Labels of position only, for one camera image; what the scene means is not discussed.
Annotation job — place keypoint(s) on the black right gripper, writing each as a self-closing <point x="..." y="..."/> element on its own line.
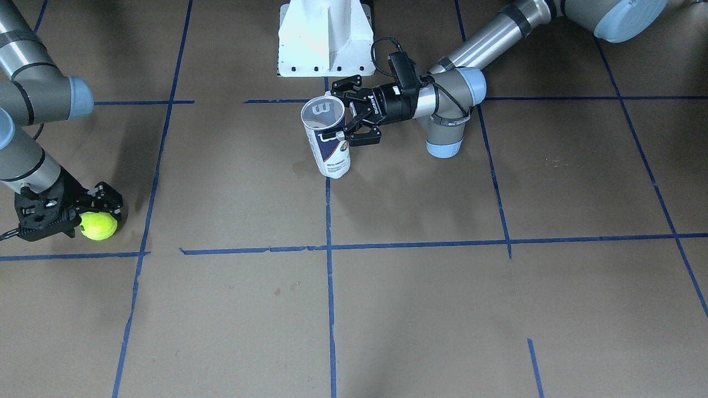
<point x="106" y="197"/>

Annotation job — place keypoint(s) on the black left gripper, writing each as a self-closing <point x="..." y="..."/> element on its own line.
<point x="390" y="108"/>

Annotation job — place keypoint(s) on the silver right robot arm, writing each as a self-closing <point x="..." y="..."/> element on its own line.
<point x="35" y="93"/>

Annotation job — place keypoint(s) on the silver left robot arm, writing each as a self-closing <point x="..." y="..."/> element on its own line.
<point x="442" y="99"/>

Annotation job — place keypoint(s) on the yellow tennis ball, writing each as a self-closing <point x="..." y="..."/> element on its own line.
<point x="98" y="226"/>

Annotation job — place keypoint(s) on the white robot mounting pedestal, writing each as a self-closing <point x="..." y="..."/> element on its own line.
<point x="325" y="38"/>

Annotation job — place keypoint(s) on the clear tennis ball can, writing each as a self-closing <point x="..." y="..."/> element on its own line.
<point x="323" y="119"/>

